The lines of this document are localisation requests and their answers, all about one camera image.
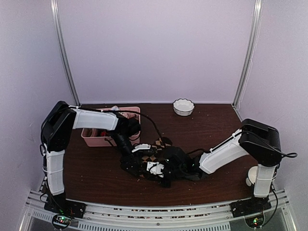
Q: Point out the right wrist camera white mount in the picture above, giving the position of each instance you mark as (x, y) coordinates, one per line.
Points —
(155, 168)

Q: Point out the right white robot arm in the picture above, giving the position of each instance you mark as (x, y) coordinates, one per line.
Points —
(256, 140)

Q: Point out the white paper cup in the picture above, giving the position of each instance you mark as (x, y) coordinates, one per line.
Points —
(251, 176)

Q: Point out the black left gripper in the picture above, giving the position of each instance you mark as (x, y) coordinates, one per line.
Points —
(125, 165)

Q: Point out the aluminium corner post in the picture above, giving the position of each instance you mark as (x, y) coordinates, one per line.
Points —
(63, 53)
(249, 53)

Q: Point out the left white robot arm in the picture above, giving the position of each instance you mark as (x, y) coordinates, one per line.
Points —
(119, 127)

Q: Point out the white scalloped ceramic bowl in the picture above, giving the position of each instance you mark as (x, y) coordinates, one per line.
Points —
(183, 107)

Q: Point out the pink white rolled sock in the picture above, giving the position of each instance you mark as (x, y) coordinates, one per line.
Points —
(115, 109)

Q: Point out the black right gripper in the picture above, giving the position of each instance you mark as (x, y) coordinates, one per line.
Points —
(167, 184)

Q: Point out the brown argyle patterned sock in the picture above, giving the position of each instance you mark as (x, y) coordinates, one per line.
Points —
(161, 145)

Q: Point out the left aluminium corner post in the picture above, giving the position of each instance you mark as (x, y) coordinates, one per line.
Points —
(63, 53)

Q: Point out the aluminium front rail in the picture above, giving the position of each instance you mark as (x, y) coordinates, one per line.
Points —
(103, 217)

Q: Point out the right aluminium corner post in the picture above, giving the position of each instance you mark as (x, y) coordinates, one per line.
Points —
(249, 53)

